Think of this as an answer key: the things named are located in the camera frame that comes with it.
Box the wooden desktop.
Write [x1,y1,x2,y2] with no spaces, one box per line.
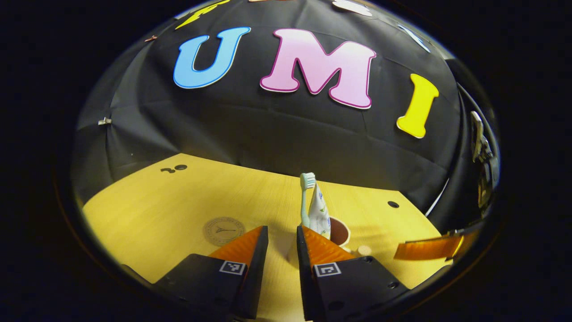
[83,153,452,322]

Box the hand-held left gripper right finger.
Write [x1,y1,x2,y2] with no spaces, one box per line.
[296,225,410,322]

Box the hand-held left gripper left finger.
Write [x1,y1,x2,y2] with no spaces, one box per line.
[153,225,269,320]

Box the pale green toothbrush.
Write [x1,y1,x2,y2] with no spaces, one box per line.
[299,172,316,228]

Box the white toothpaste tube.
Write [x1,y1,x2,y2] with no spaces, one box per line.
[308,182,332,240]

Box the black backdrop cloth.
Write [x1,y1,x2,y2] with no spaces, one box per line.
[71,0,496,233]

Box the round cork coaster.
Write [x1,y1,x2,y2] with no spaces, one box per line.
[203,217,245,246]

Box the beige cup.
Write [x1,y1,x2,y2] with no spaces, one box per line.
[288,217,372,264]

